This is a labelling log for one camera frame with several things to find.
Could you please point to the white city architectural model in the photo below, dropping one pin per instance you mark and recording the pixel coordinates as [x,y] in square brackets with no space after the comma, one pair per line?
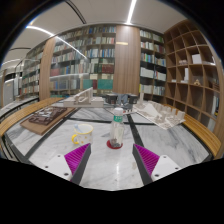
[156,113]

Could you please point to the wooden cubby shelf unit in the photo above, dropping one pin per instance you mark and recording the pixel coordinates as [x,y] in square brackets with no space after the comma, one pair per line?
[196,76]

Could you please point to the clear green-label drink bottle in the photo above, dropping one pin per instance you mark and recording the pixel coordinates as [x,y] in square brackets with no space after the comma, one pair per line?
[117,130]

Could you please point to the dark bookshelf wall with books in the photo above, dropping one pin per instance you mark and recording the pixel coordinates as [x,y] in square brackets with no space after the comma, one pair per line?
[86,56]

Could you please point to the brown model on wooden board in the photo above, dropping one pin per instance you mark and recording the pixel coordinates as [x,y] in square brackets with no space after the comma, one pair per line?
[43,118]

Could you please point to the dark grey building model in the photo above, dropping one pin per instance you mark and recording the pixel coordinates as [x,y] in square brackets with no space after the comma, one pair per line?
[111,99]

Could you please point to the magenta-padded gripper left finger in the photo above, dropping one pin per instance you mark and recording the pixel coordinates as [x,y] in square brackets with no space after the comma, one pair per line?
[75,160]

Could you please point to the curved wooden slat bench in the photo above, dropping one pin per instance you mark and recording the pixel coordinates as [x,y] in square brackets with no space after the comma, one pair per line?
[203,135]
[20,115]

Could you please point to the ceiling light strips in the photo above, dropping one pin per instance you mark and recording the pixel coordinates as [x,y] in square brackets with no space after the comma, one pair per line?
[131,11]

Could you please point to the flat round red coaster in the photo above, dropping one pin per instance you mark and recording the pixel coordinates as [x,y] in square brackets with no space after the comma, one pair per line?
[109,145]

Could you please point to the white stepped architectural model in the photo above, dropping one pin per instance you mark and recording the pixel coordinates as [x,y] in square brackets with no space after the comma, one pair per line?
[83,100]

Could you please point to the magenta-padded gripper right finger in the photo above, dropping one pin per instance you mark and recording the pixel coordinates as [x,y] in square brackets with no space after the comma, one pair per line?
[150,161]

